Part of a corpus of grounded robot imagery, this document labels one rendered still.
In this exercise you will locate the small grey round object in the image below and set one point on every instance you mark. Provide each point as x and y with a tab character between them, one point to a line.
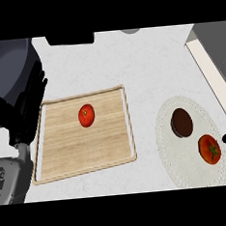
130	31

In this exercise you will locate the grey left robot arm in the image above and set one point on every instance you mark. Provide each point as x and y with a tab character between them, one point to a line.
9	179

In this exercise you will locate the small red tomato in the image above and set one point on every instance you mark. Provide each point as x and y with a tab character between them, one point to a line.
86	115

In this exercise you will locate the black appliance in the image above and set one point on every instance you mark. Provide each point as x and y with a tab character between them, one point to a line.
69	39

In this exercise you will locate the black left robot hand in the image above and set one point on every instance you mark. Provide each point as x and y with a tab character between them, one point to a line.
24	109

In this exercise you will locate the red tomato with green stem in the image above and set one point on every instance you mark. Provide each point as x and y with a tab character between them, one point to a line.
209	149

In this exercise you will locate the wooden tiered shelf tray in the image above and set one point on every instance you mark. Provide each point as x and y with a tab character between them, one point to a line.
83	137

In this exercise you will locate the white oval placemat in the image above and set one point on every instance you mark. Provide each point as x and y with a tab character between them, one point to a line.
186	150

